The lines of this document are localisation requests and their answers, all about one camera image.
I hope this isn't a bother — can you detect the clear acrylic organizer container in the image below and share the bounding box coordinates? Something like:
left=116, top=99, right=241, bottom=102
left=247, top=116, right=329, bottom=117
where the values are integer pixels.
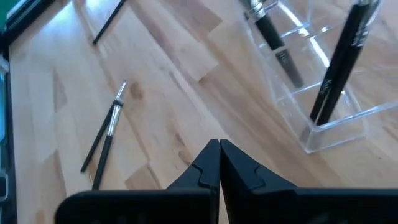
left=239, top=0, right=398, bottom=154

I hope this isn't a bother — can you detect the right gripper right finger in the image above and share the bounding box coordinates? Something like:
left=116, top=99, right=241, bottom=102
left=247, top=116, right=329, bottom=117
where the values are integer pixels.
left=220, top=138, right=398, bottom=224

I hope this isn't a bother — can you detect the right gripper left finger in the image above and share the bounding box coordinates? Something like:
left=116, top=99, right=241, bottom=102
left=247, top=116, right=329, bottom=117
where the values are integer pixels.
left=55, top=138, right=221, bottom=224

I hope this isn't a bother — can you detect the black aluminium table frame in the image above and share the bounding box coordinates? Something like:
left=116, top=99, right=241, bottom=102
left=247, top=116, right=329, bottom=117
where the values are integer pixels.
left=0, top=0, right=57, bottom=224

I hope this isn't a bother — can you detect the large fluffy powder brush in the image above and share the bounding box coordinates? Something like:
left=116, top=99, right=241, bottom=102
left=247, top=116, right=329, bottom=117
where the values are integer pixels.
left=241, top=0, right=305, bottom=89

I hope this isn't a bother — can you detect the thin black makeup brush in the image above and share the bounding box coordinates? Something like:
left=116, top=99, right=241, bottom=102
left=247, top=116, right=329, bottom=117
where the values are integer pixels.
left=315, top=0, right=382, bottom=126
left=309, top=0, right=374, bottom=123

